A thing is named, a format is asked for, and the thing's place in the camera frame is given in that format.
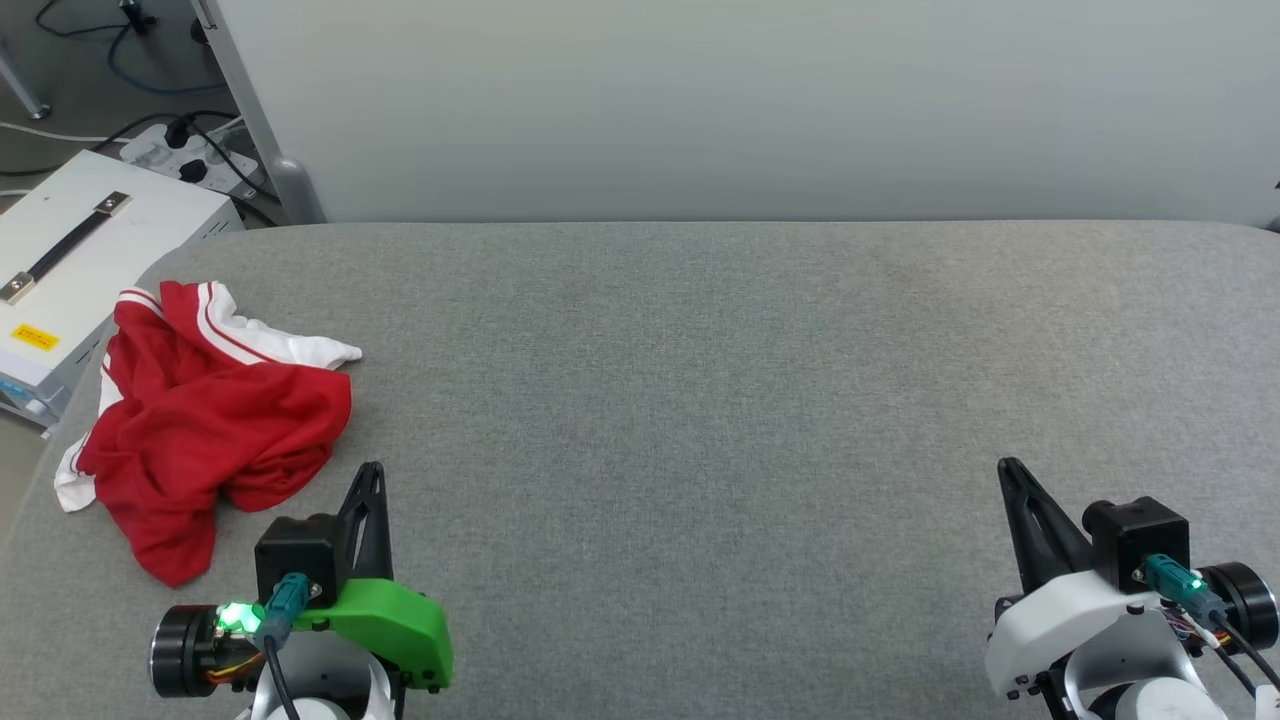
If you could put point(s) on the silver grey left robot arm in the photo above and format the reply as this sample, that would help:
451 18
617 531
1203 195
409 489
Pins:
180 650

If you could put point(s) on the grey metal furniture leg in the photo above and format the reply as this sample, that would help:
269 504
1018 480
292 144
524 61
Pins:
22 85

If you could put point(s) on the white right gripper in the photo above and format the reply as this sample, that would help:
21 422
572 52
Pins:
1050 630

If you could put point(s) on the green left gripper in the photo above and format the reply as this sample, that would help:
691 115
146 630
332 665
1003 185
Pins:
400 620

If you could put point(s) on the grey metal partition post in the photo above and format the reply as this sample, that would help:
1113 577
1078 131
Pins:
255 110

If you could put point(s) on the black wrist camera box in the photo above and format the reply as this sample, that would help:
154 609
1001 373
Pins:
1135 535
298 548

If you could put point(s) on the teal left camera connector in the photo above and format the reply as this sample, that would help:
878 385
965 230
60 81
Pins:
287 605

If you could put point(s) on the red and white shirt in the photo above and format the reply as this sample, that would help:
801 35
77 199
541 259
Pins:
220 420

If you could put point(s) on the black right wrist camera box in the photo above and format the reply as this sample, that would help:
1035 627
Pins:
1135 535

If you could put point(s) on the teal right camera connector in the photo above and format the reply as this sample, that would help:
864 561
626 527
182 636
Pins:
1175 582

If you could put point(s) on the teal camera connector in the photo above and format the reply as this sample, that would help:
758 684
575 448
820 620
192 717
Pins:
287 605
1175 582

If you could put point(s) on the white power strip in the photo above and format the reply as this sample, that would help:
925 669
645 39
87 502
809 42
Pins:
160 150

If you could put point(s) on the pale grey partition panel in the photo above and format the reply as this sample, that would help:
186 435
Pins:
750 100

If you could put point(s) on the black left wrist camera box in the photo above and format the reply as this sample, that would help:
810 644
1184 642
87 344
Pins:
298 548

